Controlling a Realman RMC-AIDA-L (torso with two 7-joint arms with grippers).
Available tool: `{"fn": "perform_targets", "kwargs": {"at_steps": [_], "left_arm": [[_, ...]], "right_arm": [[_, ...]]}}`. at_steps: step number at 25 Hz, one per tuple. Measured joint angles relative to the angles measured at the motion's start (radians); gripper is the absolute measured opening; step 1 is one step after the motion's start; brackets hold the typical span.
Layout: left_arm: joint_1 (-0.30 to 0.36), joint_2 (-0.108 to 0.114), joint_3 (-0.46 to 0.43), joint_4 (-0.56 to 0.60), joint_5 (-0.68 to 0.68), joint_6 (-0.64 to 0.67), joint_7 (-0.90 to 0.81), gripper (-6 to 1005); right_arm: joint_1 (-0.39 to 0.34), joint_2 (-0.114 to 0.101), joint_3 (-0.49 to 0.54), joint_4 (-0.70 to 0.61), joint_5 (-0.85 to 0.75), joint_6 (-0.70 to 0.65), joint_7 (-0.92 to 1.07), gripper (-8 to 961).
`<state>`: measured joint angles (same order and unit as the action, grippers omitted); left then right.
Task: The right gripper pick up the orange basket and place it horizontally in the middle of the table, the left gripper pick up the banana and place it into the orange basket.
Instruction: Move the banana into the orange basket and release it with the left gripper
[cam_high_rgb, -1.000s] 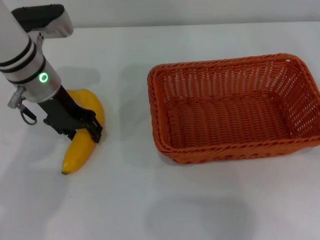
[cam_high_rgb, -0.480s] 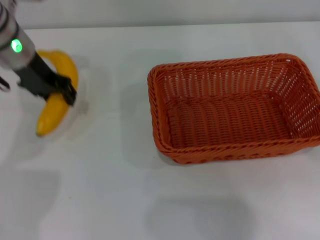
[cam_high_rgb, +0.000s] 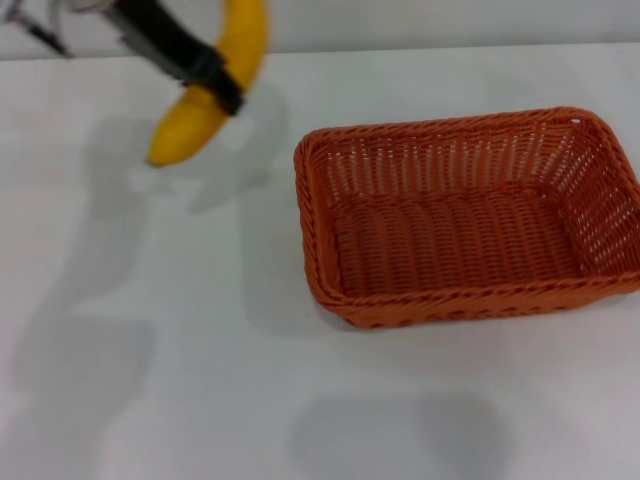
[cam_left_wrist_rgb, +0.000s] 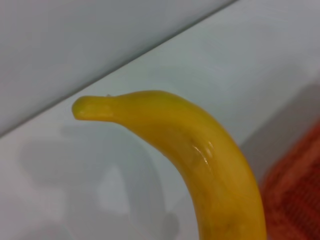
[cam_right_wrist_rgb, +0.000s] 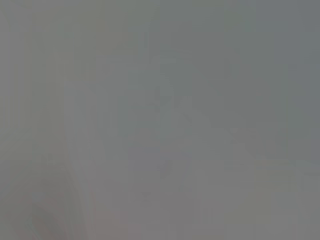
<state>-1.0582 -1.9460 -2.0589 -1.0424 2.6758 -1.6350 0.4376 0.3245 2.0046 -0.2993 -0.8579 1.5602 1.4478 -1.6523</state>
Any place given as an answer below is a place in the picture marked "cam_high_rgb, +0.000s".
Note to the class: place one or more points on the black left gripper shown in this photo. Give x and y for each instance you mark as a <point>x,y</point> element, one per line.
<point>155,30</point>

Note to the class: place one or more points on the yellow banana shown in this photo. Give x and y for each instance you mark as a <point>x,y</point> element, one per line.
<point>185,130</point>

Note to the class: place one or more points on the orange woven plastic basket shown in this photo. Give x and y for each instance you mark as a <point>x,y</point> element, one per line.
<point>450,240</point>

